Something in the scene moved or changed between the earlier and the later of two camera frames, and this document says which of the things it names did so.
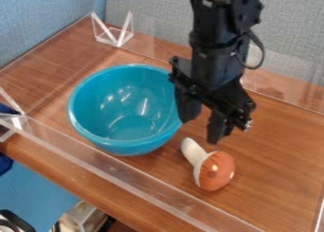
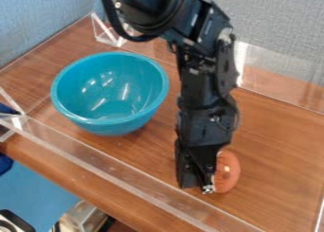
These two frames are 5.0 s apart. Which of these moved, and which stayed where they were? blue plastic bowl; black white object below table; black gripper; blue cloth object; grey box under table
Moved: blue plastic bowl; black gripper
Stayed: black white object below table; blue cloth object; grey box under table
